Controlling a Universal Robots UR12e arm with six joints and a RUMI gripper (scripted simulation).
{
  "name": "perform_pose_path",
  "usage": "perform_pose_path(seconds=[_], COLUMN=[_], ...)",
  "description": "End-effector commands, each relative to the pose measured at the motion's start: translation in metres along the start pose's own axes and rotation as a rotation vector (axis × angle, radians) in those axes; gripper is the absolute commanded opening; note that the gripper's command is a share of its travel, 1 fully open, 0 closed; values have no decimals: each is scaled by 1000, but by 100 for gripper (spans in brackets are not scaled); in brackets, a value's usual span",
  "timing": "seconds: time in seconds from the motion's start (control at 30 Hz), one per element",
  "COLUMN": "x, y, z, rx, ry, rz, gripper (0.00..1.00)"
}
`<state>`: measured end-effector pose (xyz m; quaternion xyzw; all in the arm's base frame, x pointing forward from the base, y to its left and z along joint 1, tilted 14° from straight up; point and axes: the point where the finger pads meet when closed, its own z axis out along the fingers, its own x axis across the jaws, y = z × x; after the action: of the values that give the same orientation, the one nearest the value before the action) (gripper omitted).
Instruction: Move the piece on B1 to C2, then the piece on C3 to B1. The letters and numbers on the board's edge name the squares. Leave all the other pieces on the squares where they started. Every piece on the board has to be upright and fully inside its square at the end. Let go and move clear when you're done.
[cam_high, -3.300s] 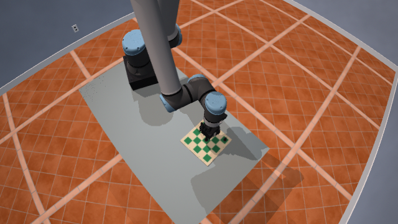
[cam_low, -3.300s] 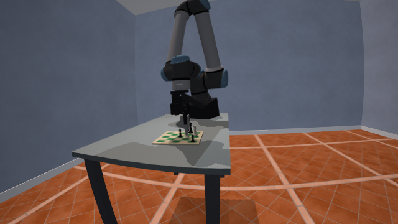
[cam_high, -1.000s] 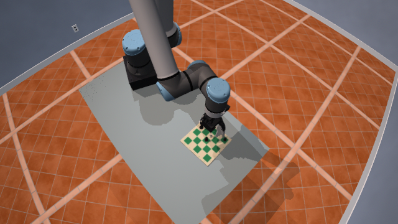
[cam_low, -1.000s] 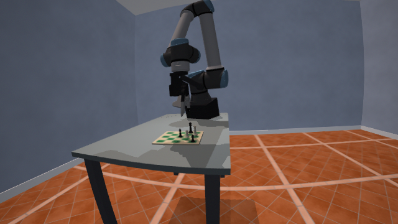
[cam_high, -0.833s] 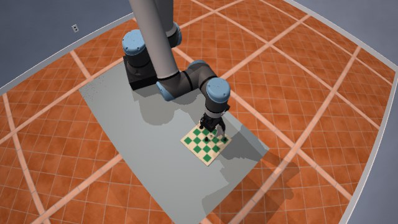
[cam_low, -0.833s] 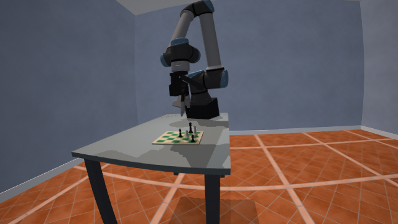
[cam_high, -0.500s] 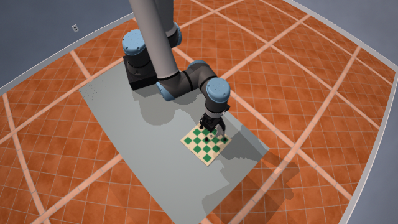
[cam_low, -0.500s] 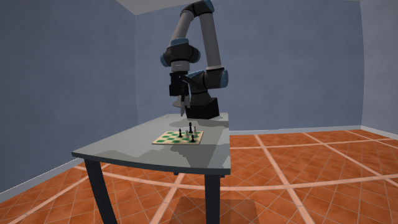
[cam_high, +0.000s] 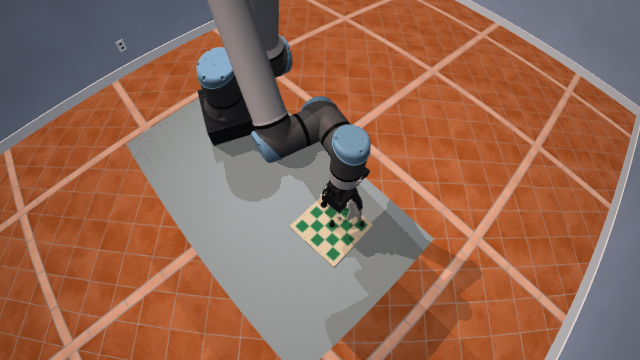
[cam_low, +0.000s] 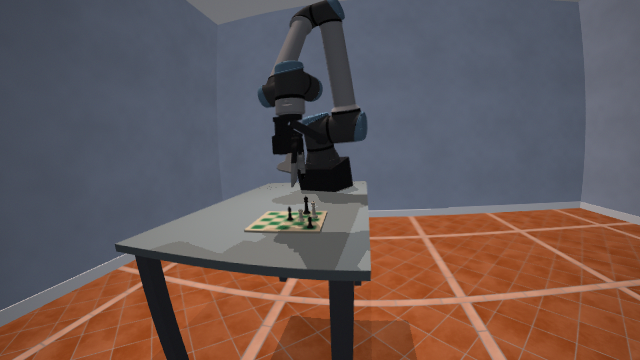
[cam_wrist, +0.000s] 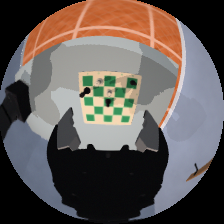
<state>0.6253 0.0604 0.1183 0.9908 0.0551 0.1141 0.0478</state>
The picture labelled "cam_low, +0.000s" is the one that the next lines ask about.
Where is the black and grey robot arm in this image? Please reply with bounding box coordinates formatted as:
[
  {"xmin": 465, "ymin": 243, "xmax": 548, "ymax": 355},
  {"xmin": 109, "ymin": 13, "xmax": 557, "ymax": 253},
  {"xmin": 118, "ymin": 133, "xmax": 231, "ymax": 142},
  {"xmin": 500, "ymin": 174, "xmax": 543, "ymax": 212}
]
[{"xmin": 258, "ymin": 0, "xmax": 367, "ymax": 168}]

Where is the green and cream chessboard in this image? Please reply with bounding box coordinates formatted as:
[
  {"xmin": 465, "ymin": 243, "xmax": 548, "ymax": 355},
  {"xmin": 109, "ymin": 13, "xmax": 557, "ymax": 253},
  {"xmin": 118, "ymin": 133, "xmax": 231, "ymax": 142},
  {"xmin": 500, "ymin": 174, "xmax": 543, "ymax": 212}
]
[{"xmin": 244, "ymin": 211, "xmax": 327, "ymax": 233}]

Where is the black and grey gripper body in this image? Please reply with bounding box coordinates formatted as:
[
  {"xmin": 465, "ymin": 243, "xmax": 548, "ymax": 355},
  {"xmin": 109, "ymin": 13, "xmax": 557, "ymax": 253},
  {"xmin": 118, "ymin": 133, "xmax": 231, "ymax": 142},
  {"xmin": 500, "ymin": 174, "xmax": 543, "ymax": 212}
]
[{"xmin": 272, "ymin": 114, "xmax": 304, "ymax": 155}]

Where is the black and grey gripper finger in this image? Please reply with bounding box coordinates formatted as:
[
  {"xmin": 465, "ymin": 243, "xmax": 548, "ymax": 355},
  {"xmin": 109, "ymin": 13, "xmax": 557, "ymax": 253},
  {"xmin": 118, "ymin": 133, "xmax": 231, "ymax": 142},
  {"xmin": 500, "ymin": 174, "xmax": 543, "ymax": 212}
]
[
  {"xmin": 277, "ymin": 140, "xmax": 299, "ymax": 187},
  {"xmin": 298, "ymin": 150, "xmax": 306, "ymax": 180}
]

